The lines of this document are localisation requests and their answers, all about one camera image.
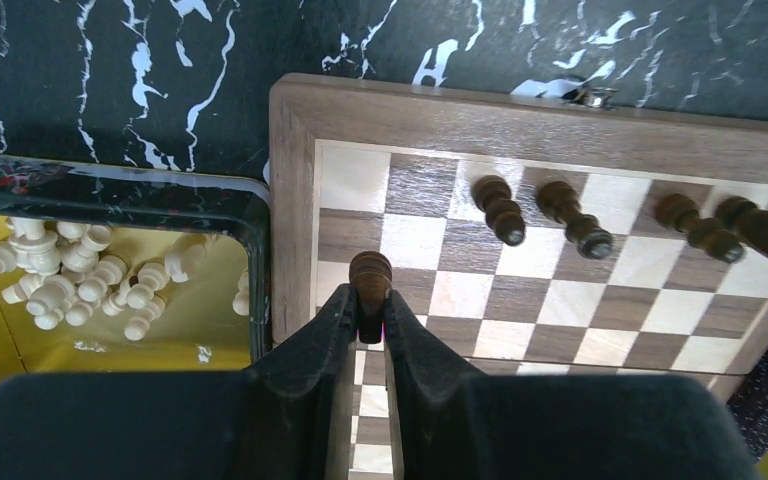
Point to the dark knight chess piece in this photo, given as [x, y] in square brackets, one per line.
[747, 220]

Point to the metal board clasp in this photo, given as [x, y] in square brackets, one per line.
[593, 97]

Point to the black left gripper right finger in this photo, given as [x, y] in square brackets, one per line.
[431, 435]

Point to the dark pawn chess piece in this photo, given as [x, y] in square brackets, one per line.
[370, 274]

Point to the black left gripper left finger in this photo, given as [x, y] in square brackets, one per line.
[294, 417]

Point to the gold tin with light pieces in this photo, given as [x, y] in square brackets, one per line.
[107, 269]

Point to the wooden chess board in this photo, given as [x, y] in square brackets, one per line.
[365, 165]

